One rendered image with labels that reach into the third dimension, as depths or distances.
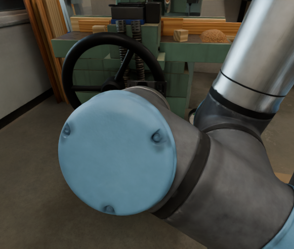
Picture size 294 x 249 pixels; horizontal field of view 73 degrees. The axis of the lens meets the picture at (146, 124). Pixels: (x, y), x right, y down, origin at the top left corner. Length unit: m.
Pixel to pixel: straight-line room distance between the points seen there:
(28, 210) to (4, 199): 0.20
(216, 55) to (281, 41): 0.47
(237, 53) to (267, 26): 0.04
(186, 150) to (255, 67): 0.14
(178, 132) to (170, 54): 0.55
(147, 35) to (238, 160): 0.46
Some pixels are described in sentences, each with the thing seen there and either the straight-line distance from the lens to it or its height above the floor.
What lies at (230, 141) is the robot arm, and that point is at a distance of 0.22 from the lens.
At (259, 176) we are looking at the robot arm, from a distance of 0.19.
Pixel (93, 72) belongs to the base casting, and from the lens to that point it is 0.76.
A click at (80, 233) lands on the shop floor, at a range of 1.21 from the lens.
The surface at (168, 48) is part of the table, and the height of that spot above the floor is 0.88.
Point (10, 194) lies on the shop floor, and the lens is 1.53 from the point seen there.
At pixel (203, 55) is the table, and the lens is 0.70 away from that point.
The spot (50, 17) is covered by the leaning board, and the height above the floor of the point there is 0.84.
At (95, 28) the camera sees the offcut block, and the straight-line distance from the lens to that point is 0.73.
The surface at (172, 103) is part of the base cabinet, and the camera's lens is 0.76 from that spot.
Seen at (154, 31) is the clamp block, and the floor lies 0.95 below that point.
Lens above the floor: 1.03
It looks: 34 degrees down
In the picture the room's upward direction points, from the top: straight up
